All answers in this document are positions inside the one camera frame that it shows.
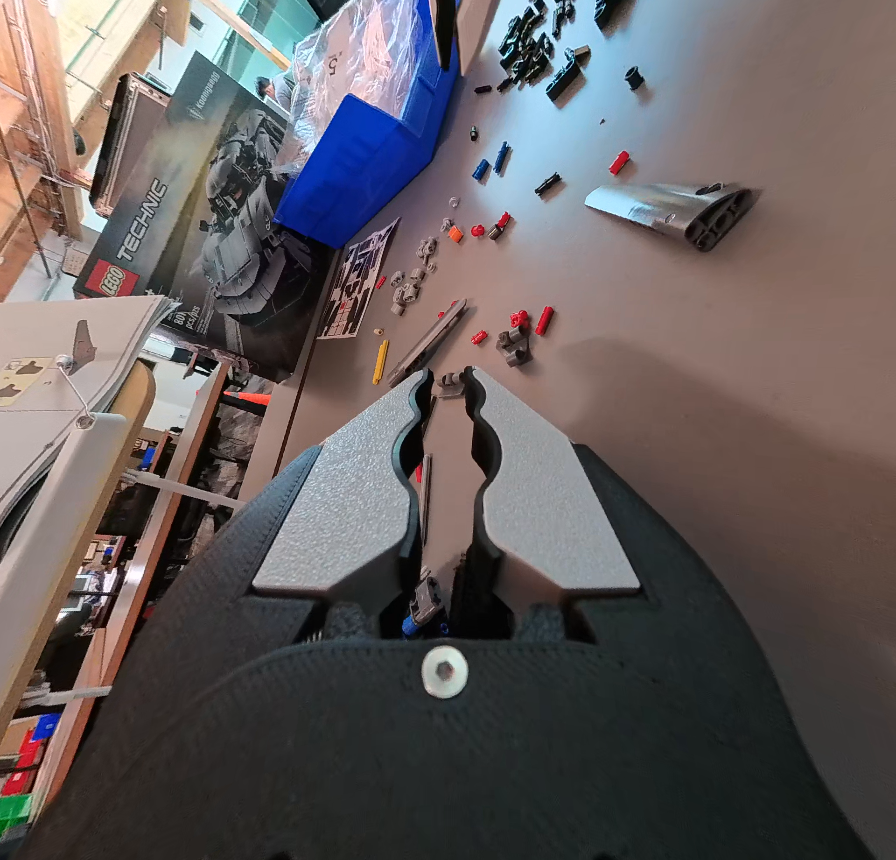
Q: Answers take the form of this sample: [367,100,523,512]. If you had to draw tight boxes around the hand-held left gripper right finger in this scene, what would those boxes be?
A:
[448,367,642,638]

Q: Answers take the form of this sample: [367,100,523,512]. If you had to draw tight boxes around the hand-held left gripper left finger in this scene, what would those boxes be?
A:
[252,369,433,637]

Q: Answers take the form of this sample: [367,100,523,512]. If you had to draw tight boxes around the blue and grey lego subassembly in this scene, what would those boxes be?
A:
[402,573,449,638]

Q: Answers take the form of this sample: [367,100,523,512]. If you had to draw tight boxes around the long grey lego panel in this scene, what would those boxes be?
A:
[387,298,468,389]

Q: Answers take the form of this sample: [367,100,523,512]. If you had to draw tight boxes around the silver curved lego panel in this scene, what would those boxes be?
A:
[584,182,757,253]

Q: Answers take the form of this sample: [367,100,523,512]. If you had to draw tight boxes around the pile of black lego pieces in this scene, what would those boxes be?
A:
[476,0,659,102]

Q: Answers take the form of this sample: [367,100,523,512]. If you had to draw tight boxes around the cluster of light grey lego bushes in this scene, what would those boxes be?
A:
[391,235,443,316]

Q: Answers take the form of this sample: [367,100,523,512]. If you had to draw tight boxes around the dark cardboard set box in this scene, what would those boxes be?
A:
[73,51,337,385]

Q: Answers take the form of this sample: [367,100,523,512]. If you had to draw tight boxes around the crumpled clear plastic bags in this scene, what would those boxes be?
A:
[269,0,435,175]

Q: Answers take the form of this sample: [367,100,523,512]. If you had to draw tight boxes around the blue plastic bin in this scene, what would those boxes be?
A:
[273,0,463,248]

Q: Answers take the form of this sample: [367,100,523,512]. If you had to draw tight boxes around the sticker sheet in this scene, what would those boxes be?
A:
[316,217,401,340]

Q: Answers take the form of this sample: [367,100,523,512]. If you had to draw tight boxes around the open instruction book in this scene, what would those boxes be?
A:
[0,294,182,546]

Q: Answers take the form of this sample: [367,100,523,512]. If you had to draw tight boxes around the stack of coloured storage bins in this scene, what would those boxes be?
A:
[0,713,64,836]

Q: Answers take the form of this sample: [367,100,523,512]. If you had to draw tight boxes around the dark equipment case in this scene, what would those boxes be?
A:
[90,72,172,218]

